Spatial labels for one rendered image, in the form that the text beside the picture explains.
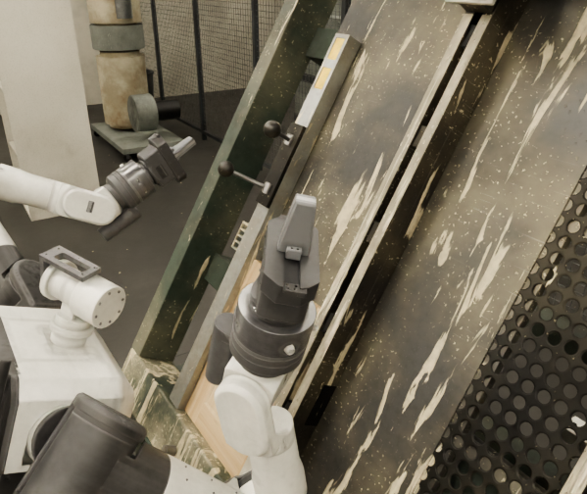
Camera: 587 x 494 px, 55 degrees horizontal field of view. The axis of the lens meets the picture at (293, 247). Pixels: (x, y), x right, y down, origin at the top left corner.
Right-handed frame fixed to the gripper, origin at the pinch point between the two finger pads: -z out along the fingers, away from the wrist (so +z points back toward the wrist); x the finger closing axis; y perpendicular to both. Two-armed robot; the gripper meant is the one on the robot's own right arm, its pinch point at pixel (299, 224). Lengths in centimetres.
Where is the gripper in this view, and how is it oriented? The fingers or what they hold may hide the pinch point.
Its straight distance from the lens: 55.5
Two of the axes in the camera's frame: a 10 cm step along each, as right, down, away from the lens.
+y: 9.8, 1.8, 1.1
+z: -2.1, 7.9, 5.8
